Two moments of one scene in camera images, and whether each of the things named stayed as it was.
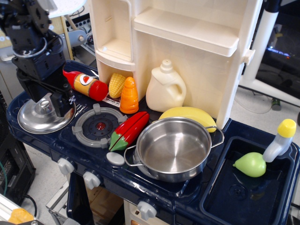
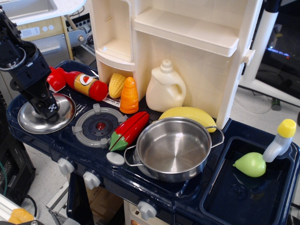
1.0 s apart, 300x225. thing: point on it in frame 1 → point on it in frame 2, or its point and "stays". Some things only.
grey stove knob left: x=65 y=166 stays
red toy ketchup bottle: x=97 y=90 stays
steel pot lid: x=41 y=117 stays
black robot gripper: x=43 y=59 → x=30 y=78
